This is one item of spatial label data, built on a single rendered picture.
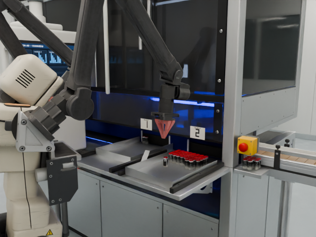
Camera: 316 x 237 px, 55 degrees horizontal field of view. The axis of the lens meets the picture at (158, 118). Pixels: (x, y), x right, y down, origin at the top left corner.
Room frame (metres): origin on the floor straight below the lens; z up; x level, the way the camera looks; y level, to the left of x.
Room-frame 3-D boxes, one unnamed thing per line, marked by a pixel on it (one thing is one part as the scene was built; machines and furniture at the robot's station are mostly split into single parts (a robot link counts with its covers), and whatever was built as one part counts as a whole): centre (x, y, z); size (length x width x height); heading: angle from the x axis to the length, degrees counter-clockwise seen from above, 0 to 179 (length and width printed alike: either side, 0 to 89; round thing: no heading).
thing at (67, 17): (2.15, 0.62, 1.51); 0.49 x 0.01 x 0.59; 50
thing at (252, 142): (1.32, -0.41, 1.00); 0.08 x 0.07 x 0.07; 140
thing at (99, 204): (2.38, 0.13, 0.44); 2.06 x 1.00 x 0.88; 50
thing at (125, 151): (1.61, 0.12, 0.90); 0.34 x 0.26 x 0.04; 140
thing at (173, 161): (1.37, -0.12, 0.90); 0.18 x 0.02 x 0.05; 50
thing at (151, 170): (1.30, -0.07, 0.90); 0.34 x 0.26 x 0.04; 140
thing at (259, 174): (1.34, -0.44, 0.87); 0.14 x 0.13 x 0.02; 140
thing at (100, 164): (1.44, 0.04, 0.87); 0.70 x 0.48 x 0.02; 50
